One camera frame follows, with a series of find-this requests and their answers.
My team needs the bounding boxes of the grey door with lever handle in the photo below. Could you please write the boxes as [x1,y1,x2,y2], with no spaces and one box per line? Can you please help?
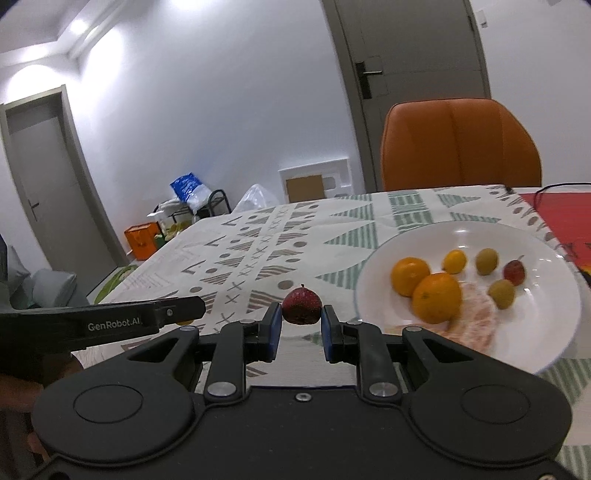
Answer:
[0,85,131,280]

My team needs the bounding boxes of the white foam packaging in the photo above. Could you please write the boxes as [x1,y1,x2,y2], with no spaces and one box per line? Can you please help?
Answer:
[278,158,354,203]

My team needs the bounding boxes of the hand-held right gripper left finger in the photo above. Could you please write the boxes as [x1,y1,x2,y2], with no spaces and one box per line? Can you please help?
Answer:
[124,302,283,401]

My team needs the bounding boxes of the red mat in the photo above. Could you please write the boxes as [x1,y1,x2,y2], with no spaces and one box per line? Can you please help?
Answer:
[519,187,591,289]

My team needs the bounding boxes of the small bright red fruit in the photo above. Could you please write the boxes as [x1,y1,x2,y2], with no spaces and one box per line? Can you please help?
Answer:
[503,256,527,287]

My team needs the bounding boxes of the black cable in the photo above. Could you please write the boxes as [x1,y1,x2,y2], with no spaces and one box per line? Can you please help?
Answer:
[533,182,591,209]

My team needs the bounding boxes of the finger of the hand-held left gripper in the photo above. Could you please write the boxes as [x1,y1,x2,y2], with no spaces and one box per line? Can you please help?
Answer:
[154,295,207,332]

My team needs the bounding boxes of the orange chair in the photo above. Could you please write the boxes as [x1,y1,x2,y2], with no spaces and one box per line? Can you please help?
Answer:
[379,98,543,192]

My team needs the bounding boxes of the dark red fruit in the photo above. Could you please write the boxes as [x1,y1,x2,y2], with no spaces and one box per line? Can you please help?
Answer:
[282,285,322,326]

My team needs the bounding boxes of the large peeled pomelo segment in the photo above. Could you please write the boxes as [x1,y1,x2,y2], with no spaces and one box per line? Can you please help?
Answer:
[444,282,503,355]

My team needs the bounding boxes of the grey cushion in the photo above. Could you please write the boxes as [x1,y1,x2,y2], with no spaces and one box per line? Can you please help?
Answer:
[0,234,31,311]
[29,269,89,309]

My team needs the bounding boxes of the patterned tablecloth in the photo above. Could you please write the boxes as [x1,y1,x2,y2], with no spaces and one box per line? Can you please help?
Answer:
[71,185,591,480]

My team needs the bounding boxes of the green floor cloth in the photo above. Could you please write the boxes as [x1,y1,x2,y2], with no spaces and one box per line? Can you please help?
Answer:
[93,264,139,304]

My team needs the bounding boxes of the white plate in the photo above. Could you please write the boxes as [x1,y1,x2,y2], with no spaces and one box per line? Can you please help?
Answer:
[356,222,583,376]

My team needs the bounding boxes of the black metal rack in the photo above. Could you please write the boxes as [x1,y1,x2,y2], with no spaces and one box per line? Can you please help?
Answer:
[207,189,232,217]

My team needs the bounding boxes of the person's left hand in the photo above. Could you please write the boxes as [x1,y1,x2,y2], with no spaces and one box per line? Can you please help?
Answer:
[0,373,49,462]

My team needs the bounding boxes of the grey door with black lock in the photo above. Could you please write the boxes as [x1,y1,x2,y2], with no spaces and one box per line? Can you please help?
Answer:
[321,0,492,193]

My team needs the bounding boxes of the orange mandarin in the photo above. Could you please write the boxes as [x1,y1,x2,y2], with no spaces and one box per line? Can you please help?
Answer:
[390,257,432,297]
[412,272,462,325]

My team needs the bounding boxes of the blue plastic bag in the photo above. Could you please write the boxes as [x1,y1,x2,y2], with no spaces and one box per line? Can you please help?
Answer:
[170,172,212,205]

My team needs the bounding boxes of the small peeled pomelo segment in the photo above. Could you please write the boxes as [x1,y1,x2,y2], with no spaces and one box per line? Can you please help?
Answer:
[382,323,451,344]

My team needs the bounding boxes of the orange box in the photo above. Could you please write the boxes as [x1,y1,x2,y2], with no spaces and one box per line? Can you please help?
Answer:
[124,222,160,260]

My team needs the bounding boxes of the small orange kumquat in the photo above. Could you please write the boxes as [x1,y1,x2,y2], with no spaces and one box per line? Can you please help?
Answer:
[442,249,468,275]

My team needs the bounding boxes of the small green fruit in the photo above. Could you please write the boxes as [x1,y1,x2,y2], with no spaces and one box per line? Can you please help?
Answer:
[475,248,499,276]
[488,279,517,309]

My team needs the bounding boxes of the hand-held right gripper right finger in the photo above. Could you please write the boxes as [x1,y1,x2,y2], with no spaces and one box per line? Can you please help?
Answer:
[321,305,472,401]

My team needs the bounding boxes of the white plastic bag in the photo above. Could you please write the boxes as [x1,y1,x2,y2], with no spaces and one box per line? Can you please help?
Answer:
[237,184,279,212]

